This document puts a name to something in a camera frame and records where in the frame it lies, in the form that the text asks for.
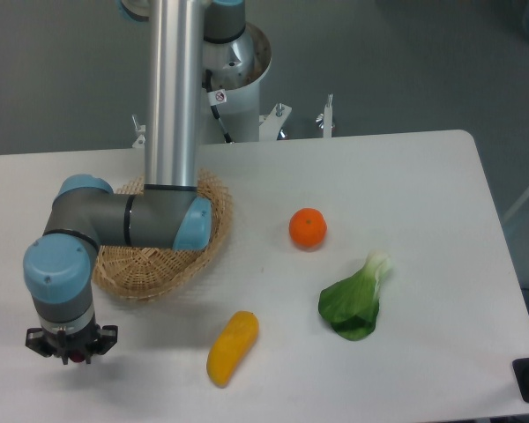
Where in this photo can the woven wicker basket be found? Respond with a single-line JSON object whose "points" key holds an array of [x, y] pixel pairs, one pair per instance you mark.
{"points": [[145, 274]]}

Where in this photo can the purple sweet potato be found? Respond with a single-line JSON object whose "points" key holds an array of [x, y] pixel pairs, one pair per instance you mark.
{"points": [[76, 356]]}

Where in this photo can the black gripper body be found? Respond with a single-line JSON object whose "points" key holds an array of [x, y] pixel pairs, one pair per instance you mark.
{"points": [[76, 341]]}

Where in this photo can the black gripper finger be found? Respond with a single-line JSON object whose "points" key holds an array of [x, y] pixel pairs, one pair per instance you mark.
{"points": [[104, 338], [47, 344]]}

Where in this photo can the green bok choy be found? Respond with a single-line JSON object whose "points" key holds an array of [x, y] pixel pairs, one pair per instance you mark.
{"points": [[351, 305]]}

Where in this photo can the orange tangerine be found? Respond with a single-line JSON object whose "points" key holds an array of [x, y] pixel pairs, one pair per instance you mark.
{"points": [[307, 228]]}

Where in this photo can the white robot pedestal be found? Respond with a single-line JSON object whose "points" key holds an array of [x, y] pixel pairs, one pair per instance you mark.
{"points": [[230, 105]]}

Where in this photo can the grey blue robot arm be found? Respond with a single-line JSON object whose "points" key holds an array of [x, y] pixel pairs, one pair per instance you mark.
{"points": [[87, 214]]}

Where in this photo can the yellow mango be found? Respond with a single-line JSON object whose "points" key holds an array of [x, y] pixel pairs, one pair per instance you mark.
{"points": [[231, 346]]}

